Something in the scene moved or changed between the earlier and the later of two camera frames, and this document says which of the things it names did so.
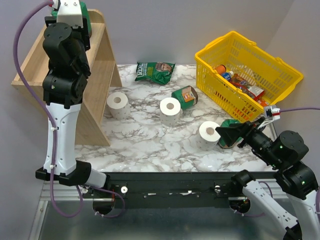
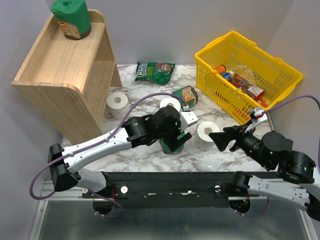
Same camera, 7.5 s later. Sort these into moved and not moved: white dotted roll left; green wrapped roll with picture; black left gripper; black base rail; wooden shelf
Moved: black left gripper
Not moved: white dotted roll left; green wrapped roll with picture; wooden shelf; black base rail
